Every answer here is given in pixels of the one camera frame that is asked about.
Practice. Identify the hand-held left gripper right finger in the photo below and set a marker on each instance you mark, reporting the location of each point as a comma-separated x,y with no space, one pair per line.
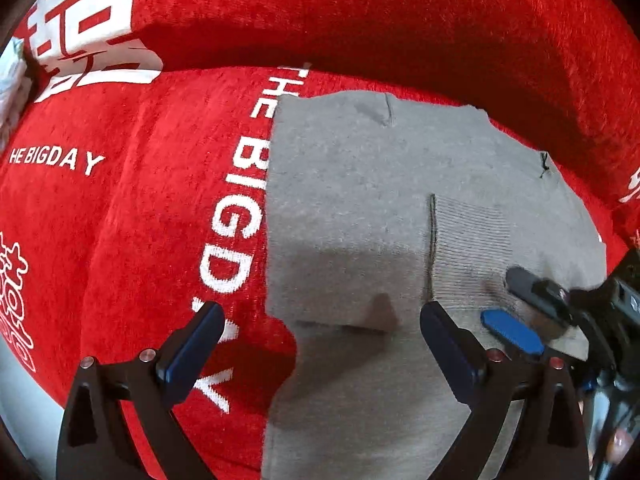
445,340

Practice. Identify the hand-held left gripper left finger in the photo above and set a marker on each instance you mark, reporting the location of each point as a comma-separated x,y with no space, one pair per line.
197,340

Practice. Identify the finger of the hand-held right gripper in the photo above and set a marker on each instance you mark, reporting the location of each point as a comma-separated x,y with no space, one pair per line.
510,331
530,290

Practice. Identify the grey knitted sweater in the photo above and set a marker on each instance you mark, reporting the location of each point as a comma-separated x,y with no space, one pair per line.
350,185

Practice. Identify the person's right hand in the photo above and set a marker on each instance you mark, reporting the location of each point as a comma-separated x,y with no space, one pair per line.
620,446

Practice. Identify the red printed sofa cover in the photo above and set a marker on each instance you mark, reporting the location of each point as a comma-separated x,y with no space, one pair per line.
150,210

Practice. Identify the white patterned cloth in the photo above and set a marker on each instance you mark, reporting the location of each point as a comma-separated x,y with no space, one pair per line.
10,85

